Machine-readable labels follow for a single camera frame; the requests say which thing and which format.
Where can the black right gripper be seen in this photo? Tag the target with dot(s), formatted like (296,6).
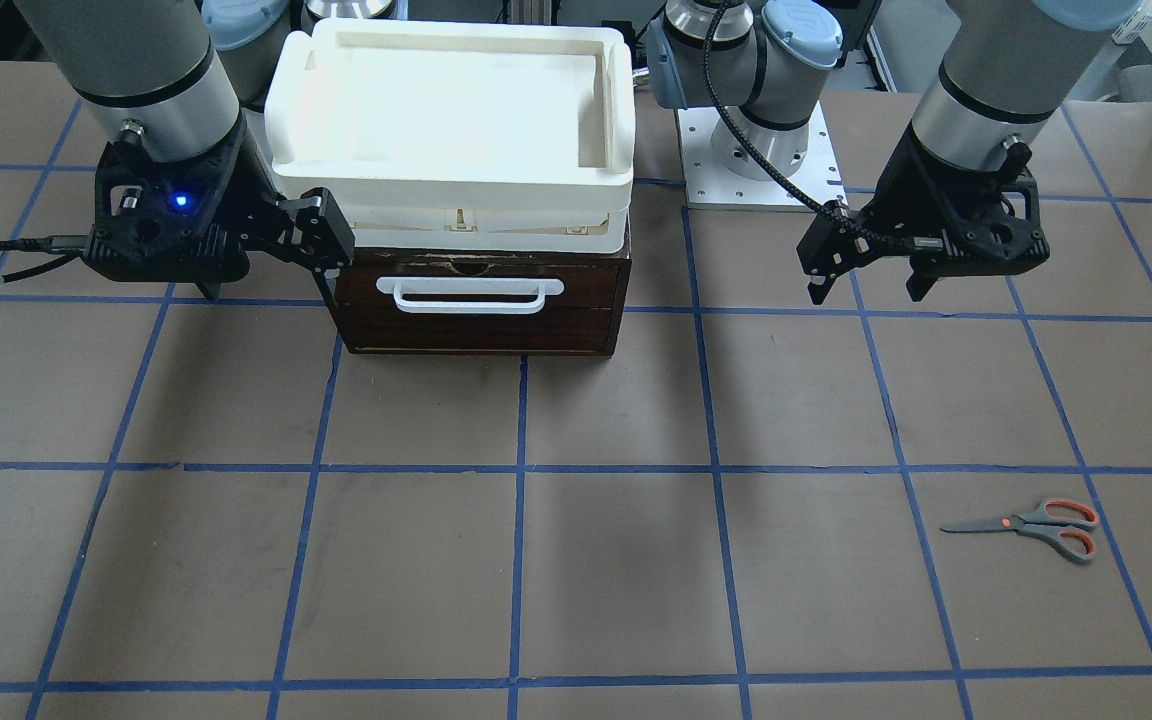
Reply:
(244,188)

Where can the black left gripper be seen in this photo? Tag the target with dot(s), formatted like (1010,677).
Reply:
(904,190)

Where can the white drawer handle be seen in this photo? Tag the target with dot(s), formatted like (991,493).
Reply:
(417,294)

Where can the grey orange scissors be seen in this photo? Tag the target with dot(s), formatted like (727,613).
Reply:
(1065,525)

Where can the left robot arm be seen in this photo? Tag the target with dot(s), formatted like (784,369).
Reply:
(762,65)

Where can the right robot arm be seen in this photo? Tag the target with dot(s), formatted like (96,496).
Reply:
(151,61)

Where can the dark wooden drawer cabinet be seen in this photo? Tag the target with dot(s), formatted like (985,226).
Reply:
(626,300)

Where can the white foam tray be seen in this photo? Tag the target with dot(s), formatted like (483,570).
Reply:
(459,136)

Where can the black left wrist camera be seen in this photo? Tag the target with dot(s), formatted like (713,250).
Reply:
(830,247)

